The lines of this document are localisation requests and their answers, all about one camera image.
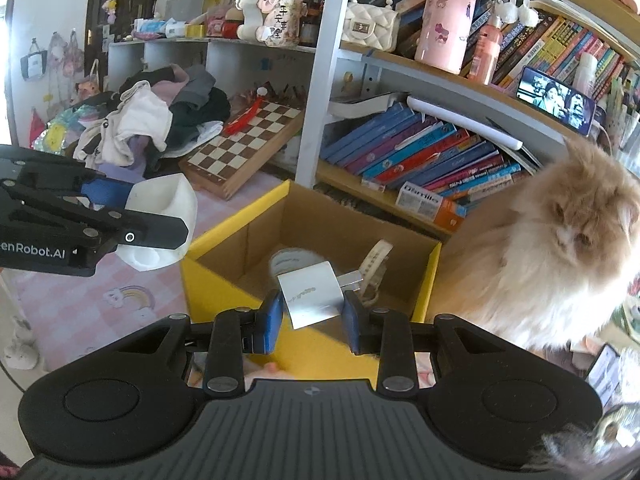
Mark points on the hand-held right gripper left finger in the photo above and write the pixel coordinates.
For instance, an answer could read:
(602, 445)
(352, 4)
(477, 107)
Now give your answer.
(272, 322)

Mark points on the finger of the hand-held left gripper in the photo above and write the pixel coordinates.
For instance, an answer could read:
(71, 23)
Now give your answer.
(160, 232)
(107, 194)

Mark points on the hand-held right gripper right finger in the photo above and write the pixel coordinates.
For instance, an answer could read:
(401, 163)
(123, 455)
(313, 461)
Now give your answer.
(352, 325)

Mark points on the large white charger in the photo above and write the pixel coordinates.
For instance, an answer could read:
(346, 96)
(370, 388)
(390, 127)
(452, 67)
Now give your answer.
(170, 200)

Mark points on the small white charger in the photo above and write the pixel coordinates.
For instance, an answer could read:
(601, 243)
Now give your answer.
(310, 295)

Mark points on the clear tape roll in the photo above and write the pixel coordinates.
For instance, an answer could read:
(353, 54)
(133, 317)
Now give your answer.
(295, 260)

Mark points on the yellow cardboard box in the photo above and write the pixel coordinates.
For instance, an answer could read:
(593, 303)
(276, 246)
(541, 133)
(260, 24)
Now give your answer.
(210, 300)

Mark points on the white wristwatch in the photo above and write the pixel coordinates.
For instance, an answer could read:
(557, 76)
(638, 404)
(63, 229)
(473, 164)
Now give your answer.
(375, 257)

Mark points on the white crumpled cloth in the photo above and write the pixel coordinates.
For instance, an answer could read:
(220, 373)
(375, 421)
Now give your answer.
(21, 350)

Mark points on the pile of clothes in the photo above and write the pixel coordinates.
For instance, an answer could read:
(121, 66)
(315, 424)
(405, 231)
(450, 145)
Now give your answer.
(150, 110)

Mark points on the wooden chessboard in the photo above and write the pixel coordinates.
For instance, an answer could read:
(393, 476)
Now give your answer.
(235, 150)

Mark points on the red plastic toy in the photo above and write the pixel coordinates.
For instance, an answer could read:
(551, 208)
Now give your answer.
(245, 117)

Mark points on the white tote bag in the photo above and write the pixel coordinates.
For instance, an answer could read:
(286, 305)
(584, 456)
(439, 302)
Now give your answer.
(34, 62)

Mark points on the white shelf cabinet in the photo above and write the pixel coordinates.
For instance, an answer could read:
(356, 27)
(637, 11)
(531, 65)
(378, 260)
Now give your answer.
(225, 60)

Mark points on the row of colourful books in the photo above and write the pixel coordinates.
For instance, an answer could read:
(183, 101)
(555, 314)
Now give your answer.
(410, 155)

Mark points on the fluffy orange white cat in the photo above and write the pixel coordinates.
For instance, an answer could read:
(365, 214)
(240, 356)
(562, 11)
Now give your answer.
(540, 260)

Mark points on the white ceramic figurine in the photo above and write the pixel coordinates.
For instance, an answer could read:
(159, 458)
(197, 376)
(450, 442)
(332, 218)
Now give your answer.
(272, 10)

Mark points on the fluffy grey charm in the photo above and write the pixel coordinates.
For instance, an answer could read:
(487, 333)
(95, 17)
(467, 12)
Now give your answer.
(575, 447)

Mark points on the black smartphone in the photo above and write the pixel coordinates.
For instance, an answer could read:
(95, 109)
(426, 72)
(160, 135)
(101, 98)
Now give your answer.
(602, 375)

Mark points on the white quilted handbag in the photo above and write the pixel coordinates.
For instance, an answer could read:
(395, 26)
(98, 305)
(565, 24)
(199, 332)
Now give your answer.
(370, 27)

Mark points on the pink bottle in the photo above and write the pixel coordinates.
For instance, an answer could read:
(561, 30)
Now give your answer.
(485, 55)

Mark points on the phone showing video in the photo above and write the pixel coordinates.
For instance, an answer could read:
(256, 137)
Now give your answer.
(555, 100)

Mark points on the pink cup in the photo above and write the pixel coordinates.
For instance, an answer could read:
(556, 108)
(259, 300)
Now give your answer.
(442, 30)

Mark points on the row of upright books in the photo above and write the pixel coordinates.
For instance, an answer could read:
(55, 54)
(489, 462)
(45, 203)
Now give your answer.
(545, 45)

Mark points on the white bottle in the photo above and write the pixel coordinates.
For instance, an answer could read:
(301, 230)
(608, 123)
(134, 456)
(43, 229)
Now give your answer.
(586, 75)

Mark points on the white bookshelf frame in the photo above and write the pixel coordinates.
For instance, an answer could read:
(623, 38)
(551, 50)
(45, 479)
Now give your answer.
(320, 110)

